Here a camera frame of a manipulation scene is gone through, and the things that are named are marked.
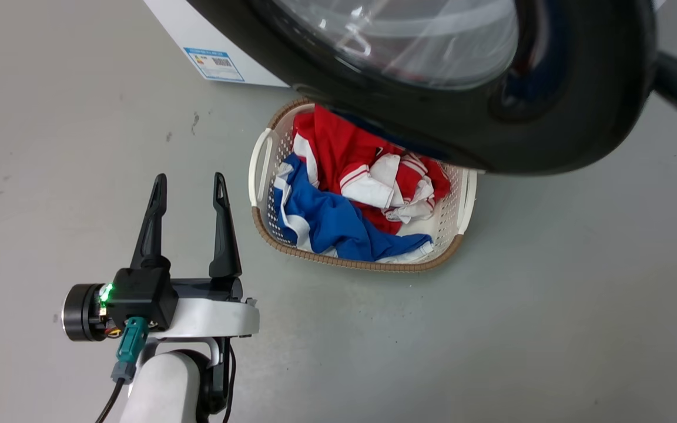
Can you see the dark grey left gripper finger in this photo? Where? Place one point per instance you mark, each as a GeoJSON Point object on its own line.
{"type": "Point", "coordinates": [151, 235]}
{"type": "Point", "coordinates": [224, 247]}

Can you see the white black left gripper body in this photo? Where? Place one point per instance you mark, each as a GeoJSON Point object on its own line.
{"type": "Point", "coordinates": [215, 317]}

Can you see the black round washing machine door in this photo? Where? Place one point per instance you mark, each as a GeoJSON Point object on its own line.
{"type": "Point", "coordinates": [585, 117]}

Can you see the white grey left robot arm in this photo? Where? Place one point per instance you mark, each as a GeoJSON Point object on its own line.
{"type": "Point", "coordinates": [165, 388]}

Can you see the white washing machine body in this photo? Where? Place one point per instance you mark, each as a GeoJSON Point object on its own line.
{"type": "Point", "coordinates": [197, 29]}

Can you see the white laundry basket brown rim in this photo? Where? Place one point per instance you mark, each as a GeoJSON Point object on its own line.
{"type": "Point", "coordinates": [268, 211]}

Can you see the blue white garment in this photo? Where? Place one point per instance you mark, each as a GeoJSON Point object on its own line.
{"type": "Point", "coordinates": [332, 223]}

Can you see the red white garment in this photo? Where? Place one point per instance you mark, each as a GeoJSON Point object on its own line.
{"type": "Point", "coordinates": [338, 147]}

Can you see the blue white energy label sticker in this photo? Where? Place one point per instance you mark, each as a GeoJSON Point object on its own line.
{"type": "Point", "coordinates": [214, 64]}

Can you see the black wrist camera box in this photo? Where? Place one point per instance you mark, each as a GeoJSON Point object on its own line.
{"type": "Point", "coordinates": [141, 294]}

